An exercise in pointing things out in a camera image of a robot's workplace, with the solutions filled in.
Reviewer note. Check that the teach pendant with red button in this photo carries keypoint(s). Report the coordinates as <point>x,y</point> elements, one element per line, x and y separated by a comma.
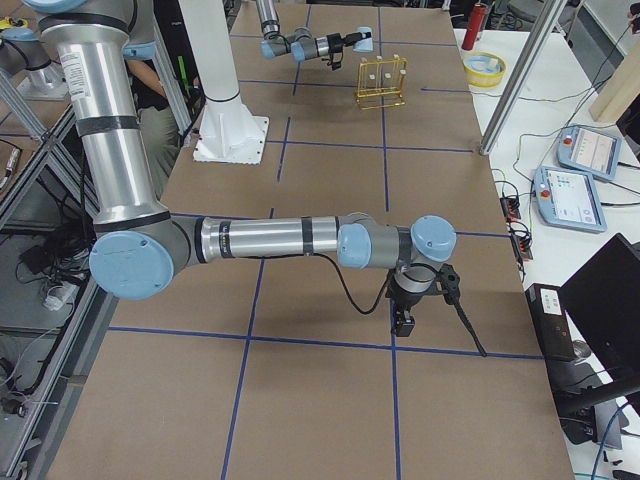
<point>568,199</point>

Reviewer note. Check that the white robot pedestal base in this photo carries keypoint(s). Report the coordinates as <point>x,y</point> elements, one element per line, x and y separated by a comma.
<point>228,132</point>

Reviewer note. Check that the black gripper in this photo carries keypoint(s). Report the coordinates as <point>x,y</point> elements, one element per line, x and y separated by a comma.
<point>339,42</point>
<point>403,302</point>

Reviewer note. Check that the yellow rimmed bowl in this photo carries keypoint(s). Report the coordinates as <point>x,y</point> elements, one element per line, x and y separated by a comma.
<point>484,69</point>

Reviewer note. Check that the wooden post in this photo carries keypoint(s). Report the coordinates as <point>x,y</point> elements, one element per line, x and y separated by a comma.
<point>620,91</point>

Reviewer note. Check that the red thermos bottle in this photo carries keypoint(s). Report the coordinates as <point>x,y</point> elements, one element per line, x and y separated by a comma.
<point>475,23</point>

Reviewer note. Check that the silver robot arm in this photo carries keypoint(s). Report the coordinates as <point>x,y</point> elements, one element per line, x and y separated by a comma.
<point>302,45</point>
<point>141,246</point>

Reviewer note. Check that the black monitor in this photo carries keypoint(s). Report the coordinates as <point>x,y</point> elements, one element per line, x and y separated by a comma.
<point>602,300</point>

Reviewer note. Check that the aluminium frame post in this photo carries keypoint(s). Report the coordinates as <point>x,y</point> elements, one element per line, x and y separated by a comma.
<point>533,47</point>

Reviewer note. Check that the light blue plastic cup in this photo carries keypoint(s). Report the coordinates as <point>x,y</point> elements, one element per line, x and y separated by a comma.
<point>364,45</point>

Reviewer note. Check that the gold wire cup holder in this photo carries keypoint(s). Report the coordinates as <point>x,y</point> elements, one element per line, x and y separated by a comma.
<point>380,82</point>

